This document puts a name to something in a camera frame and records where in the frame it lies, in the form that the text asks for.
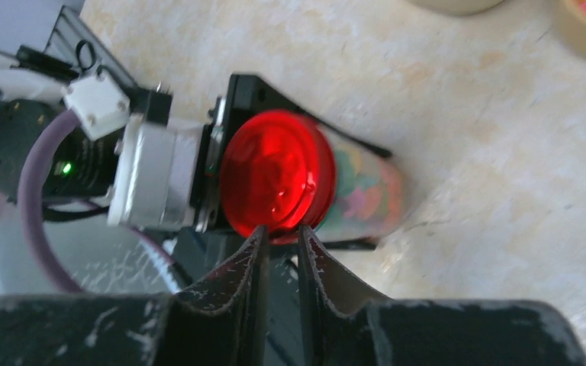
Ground clear plastic jar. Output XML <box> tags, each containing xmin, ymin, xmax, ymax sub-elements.
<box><xmin>314</xmin><ymin>128</ymin><xmax>404</xmax><ymax>242</ymax></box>

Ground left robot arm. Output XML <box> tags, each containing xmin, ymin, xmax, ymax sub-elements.
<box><xmin>0</xmin><ymin>40</ymin><xmax>403</xmax><ymax>293</ymax></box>

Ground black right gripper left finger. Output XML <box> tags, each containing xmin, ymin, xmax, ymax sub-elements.
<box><xmin>0</xmin><ymin>226</ymin><xmax>269</xmax><ymax>365</ymax></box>

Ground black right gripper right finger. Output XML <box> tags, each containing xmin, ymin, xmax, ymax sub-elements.
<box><xmin>298</xmin><ymin>226</ymin><xmax>586</xmax><ymax>365</ymax></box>

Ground beige tray opaque candies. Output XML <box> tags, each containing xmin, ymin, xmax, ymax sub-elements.
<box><xmin>408</xmin><ymin>0</ymin><xmax>504</xmax><ymax>16</ymax></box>

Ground red jar lid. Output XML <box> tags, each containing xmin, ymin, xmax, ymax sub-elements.
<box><xmin>219</xmin><ymin>110</ymin><xmax>337</xmax><ymax>244</ymax></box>

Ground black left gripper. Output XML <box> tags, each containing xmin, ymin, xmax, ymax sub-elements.
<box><xmin>189</xmin><ymin>73</ymin><xmax>395</xmax><ymax>254</ymax></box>

